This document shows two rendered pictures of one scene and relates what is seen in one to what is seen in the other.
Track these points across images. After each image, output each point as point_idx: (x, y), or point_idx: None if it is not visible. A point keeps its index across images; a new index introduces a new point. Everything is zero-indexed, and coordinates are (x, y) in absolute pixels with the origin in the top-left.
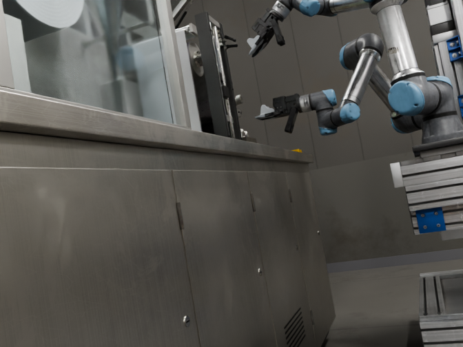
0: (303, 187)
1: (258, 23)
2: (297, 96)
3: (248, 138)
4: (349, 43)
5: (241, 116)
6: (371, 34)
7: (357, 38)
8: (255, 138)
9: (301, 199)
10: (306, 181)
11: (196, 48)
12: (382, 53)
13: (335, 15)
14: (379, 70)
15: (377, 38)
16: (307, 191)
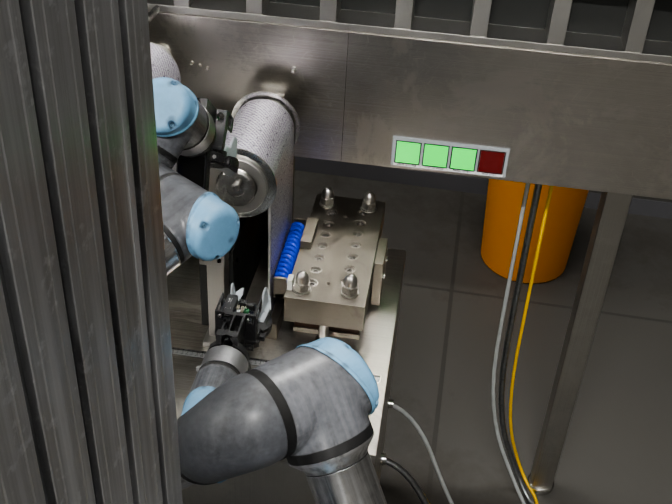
0: (253, 483)
1: None
2: (216, 339)
3: (298, 302)
4: (288, 352)
5: (222, 266)
6: (215, 405)
7: (252, 369)
8: (357, 307)
9: (210, 493)
10: (307, 482)
11: None
12: (198, 479)
13: (215, 258)
14: (319, 500)
15: (193, 436)
16: (292, 496)
